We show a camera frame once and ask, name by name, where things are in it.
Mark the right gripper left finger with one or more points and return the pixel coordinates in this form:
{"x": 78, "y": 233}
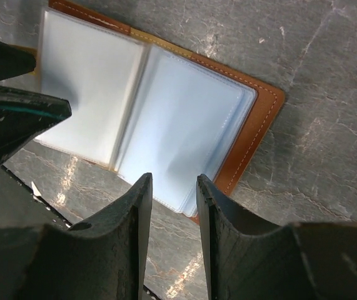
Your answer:
{"x": 101, "y": 257}

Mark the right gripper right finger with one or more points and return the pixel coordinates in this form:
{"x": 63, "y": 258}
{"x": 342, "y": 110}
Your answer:
{"x": 248, "y": 257}

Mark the black mounting base plate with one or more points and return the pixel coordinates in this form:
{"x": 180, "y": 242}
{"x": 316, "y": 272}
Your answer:
{"x": 20, "y": 207}

